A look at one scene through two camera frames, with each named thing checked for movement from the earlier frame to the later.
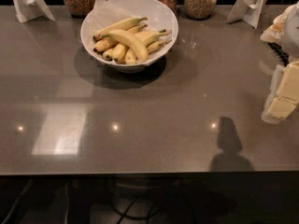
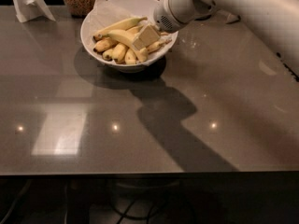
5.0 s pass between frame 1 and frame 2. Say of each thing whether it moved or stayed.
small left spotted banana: stayed
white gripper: moved
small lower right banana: stayed
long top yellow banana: stayed
